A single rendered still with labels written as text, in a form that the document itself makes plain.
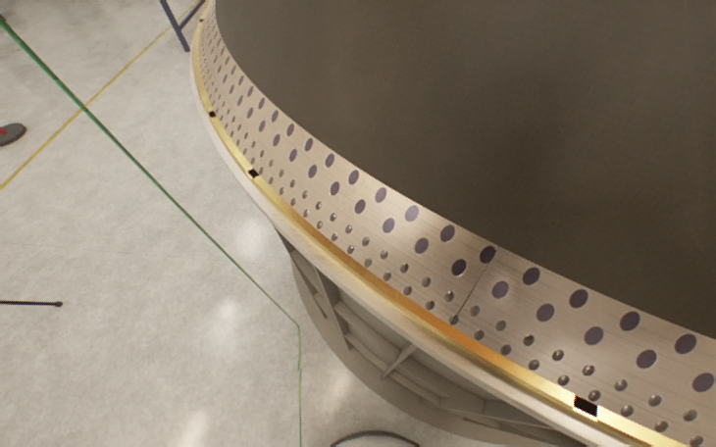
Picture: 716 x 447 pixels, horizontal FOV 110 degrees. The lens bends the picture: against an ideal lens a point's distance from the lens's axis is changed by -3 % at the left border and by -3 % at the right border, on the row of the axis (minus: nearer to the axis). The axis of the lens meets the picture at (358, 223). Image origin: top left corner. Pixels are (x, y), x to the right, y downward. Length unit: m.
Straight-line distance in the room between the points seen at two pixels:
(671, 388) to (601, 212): 0.15
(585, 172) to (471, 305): 0.13
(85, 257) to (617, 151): 2.39
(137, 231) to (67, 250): 0.45
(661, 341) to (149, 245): 2.13
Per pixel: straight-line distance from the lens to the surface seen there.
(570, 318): 0.28
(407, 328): 0.28
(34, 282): 2.51
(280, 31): 0.38
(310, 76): 0.33
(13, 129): 4.01
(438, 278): 0.26
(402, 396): 1.42
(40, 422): 2.09
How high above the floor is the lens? 1.44
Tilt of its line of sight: 57 degrees down
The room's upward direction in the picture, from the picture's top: 3 degrees counter-clockwise
